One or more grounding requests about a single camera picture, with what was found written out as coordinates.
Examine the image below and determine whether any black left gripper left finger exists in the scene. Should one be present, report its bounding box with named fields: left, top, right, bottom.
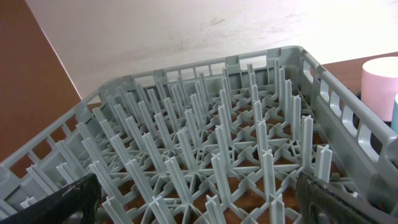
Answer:
left=1, top=174, right=101, bottom=224

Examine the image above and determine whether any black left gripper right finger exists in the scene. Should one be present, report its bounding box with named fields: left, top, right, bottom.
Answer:
left=296, top=171, right=397, bottom=223

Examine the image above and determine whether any light blue plastic cup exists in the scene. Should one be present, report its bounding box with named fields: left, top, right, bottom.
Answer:
left=391, top=94, right=398, bottom=133

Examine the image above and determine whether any pink plastic cup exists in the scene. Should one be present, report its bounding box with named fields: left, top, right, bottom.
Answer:
left=361, top=57, right=397, bottom=122

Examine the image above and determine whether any grey plastic dishwasher rack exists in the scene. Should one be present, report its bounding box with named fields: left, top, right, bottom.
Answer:
left=1, top=46, right=397, bottom=223

